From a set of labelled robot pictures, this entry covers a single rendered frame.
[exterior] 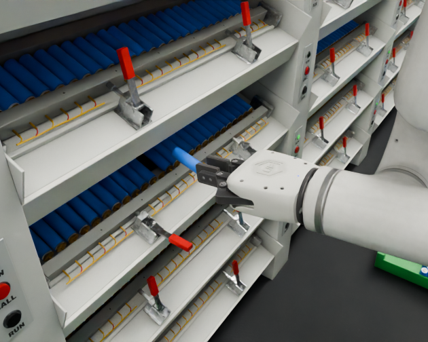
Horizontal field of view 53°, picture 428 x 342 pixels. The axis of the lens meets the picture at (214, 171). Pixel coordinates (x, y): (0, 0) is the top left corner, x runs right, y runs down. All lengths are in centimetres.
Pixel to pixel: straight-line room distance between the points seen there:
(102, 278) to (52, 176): 19
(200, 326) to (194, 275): 19
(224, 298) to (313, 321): 25
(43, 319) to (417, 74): 46
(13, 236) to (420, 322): 103
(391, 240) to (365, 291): 78
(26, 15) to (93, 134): 16
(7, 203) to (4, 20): 16
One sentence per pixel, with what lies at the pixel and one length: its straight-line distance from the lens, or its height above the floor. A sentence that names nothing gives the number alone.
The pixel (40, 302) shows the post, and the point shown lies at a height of 55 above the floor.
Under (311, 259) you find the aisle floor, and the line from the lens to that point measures 132.
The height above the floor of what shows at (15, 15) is 84.
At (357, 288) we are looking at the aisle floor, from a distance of 128.
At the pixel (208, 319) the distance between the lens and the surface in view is 102.
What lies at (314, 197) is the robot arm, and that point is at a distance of 52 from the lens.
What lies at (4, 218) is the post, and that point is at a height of 67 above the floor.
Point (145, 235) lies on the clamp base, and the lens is 65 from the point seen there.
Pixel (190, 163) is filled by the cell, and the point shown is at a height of 58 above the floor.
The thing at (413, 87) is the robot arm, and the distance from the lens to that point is 43.
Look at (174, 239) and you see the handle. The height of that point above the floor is 51.
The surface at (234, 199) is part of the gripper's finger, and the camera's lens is 56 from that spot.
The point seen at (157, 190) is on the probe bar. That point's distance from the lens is 68.
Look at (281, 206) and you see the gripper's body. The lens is 53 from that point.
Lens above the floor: 93
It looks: 35 degrees down
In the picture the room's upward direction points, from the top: straight up
